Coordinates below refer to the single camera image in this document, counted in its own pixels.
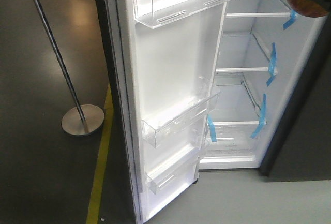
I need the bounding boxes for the white fridge door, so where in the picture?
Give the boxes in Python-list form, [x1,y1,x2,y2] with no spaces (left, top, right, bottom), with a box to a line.
[96,0,229,223]

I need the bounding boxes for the red yellow apple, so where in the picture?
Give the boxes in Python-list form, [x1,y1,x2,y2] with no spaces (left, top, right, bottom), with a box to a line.
[287,0,329,18]

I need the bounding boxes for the clear middle door bin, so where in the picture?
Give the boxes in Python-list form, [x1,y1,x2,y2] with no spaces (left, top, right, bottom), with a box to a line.
[142,91,220,148]

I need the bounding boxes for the clear lower door bin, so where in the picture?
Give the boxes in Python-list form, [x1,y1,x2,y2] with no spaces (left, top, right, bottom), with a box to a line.
[146,155,199,195]

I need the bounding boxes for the silver sign stand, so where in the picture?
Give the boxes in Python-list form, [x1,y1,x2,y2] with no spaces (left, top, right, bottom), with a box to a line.
[33,0,104,137]

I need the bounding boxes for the grey refrigerator body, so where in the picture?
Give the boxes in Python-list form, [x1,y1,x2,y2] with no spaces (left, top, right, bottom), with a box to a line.
[199,0,330,174]

